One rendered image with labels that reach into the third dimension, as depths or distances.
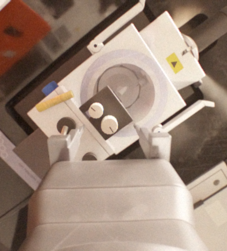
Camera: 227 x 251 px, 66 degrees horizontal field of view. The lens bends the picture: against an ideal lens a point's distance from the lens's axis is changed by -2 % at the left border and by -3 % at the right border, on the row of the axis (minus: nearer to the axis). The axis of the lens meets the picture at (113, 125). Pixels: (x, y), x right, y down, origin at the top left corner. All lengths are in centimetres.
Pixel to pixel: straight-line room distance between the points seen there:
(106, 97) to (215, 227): 36
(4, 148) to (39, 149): 11
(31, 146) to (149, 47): 18
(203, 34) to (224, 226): 36
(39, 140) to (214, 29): 24
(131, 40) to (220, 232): 40
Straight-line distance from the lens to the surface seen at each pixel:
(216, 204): 41
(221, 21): 25
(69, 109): 18
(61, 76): 29
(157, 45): 21
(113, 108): 17
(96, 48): 18
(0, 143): 34
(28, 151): 25
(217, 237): 47
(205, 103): 21
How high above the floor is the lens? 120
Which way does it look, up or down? 8 degrees down
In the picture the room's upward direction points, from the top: 54 degrees clockwise
